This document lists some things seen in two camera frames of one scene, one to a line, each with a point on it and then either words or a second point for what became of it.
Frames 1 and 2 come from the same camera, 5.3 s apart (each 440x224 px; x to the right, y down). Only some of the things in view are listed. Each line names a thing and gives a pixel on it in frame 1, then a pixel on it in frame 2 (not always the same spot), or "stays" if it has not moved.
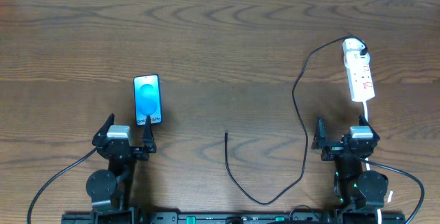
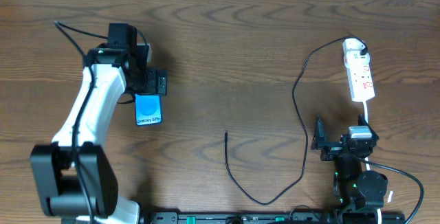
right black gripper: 346,150 stays
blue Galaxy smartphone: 147,93 stays
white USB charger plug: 352,44 stays
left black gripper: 125,150 → 159,82
